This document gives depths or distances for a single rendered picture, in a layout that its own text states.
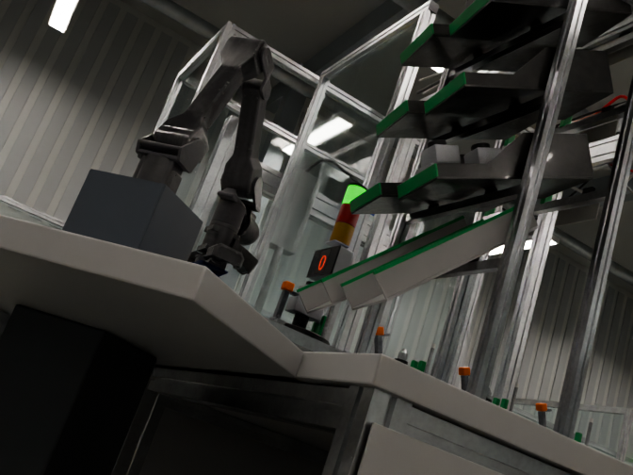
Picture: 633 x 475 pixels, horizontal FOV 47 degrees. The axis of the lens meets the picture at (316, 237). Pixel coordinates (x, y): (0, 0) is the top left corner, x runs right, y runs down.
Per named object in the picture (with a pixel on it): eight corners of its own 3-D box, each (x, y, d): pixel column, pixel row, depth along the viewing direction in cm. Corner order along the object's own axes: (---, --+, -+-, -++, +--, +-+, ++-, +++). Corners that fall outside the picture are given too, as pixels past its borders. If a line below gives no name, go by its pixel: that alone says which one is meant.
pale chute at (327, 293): (332, 305, 113) (321, 279, 114) (306, 314, 126) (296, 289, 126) (474, 239, 124) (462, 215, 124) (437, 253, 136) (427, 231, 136)
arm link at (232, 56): (267, 34, 136) (273, 63, 140) (234, 29, 138) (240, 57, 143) (184, 147, 117) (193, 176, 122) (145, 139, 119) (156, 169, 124)
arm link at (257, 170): (264, 45, 134) (287, 54, 144) (224, 40, 137) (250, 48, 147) (239, 202, 138) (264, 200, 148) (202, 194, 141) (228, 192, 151)
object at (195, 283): (-348, 154, 81) (-333, 131, 82) (90, 353, 161) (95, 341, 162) (193, 301, 56) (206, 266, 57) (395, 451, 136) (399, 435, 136)
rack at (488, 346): (464, 427, 96) (591, -55, 120) (328, 405, 128) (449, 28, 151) (576, 474, 104) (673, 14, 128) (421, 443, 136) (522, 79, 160)
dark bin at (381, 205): (380, 196, 120) (375, 153, 121) (350, 214, 132) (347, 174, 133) (526, 195, 129) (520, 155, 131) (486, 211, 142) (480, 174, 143)
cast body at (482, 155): (475, 184, 114) (469, 140, 115) (461, 190, 118) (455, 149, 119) (521, 183, 117) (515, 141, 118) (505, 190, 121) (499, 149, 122)
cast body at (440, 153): (432, 181, 110) (427, 137, 111) (416, 188, 114) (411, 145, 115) (478, 183, 114) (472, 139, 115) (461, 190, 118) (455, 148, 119)
